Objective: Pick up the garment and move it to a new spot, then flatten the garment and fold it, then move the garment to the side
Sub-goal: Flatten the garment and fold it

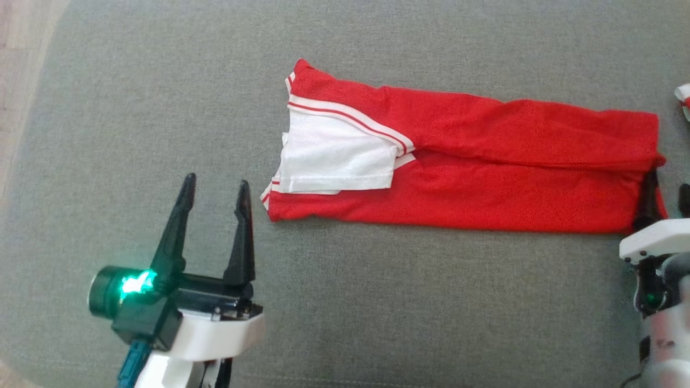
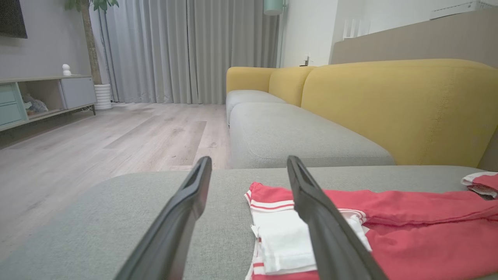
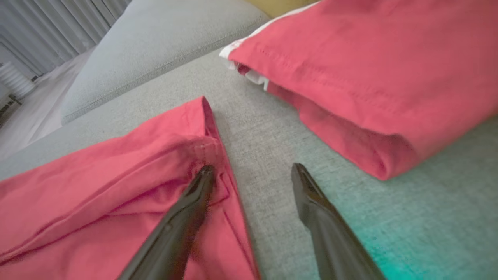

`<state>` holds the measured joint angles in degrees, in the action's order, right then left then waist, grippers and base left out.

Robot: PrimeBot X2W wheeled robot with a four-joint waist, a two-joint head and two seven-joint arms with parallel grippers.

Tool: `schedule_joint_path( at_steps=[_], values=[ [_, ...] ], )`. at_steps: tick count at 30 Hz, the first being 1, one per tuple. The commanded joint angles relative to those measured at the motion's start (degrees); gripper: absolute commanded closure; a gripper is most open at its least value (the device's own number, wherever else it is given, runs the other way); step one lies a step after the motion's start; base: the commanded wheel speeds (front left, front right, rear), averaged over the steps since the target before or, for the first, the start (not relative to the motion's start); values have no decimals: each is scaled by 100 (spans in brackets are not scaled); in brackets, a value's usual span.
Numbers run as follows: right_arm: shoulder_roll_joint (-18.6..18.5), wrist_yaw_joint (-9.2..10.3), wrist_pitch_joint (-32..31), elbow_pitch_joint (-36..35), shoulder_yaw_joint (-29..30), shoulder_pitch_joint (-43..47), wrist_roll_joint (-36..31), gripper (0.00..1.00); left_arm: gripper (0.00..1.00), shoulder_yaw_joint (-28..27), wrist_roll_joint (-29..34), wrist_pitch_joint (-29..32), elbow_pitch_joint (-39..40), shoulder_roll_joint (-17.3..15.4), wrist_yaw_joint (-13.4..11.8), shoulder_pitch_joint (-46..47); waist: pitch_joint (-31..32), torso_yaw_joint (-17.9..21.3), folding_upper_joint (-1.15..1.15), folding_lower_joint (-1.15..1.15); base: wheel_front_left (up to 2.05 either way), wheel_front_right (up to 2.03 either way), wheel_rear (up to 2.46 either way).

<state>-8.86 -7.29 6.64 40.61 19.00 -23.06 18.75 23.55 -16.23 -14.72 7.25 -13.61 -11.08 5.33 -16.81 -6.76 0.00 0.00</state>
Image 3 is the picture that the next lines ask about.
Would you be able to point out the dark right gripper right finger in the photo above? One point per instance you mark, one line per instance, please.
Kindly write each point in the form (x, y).
(330, 233)

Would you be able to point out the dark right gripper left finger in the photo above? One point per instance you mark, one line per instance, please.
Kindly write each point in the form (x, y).
(175, 229)

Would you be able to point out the red shirt with lettering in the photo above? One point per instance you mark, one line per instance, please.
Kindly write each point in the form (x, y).
(97, 206)

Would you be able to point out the red white sports shirt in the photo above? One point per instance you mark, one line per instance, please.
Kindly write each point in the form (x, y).
(369, 77)

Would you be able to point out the large grey sofa seat cushion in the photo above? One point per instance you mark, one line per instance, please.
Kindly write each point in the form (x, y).
(311, 163)

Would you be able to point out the small grey sofa cushion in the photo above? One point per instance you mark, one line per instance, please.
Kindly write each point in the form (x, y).
(155, 50)

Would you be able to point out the white ribbed appliance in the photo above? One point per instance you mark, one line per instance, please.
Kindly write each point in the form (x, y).
(15, 79)

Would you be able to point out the grey pleated curtain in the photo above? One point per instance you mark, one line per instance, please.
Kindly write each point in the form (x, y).
(54, 31)

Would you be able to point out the yellow sofa cushion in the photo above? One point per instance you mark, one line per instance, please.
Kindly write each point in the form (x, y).
(278, 6)

